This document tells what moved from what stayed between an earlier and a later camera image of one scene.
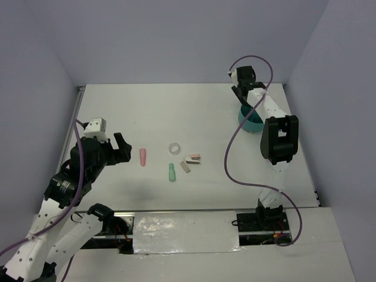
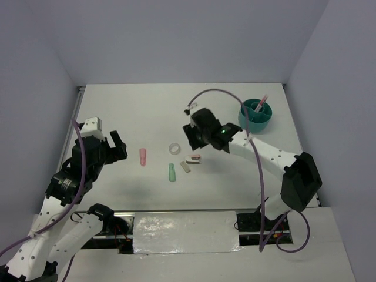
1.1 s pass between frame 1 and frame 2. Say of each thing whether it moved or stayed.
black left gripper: stayed
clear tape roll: stayed
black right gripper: moved
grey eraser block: stayed
